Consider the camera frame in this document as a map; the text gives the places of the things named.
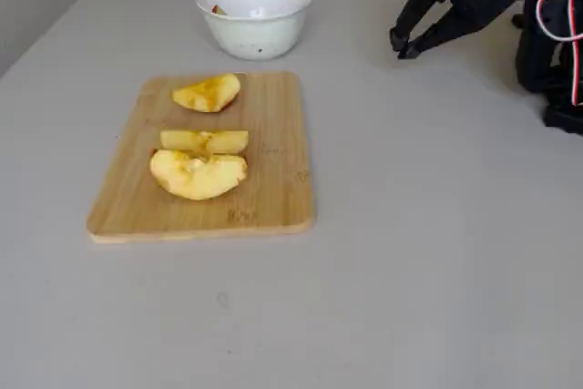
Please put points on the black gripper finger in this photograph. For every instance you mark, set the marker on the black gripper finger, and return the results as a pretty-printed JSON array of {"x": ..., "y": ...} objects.
[
  {"x": 410, "y": 11},
  {"x": 442, "y": 29}
]

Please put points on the apple slice with red skin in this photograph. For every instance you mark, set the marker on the apple slice with red skin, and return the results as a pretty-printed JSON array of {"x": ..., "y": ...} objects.
[{"x": 219, "y": 10}]

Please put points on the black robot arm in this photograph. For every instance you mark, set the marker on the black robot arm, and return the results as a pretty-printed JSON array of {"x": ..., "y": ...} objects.
[{"x": 537, "y": 65}]

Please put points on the white bowl with butterfly print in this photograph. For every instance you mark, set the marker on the white bowl with butterfly print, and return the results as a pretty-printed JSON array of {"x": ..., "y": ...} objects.
[{"x": 255, "y": 33}]

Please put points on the small apple slice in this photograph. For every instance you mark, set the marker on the small apple slice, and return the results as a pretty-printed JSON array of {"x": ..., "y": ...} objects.
[{"x": 209, "y": 95}]

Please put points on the wooden cutting board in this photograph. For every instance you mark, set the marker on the wooden cutting board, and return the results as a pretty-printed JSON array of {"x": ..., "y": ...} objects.
[{"x": 273, "y": 188}]

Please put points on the narrow apple slice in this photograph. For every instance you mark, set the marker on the narrow apple slice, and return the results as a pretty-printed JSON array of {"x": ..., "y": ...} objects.
[{"x": 218, "y": 140}]

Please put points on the large apple slice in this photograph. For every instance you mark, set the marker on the large apple slice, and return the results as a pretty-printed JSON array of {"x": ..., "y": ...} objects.
[{"x": 200, "y": 179}]

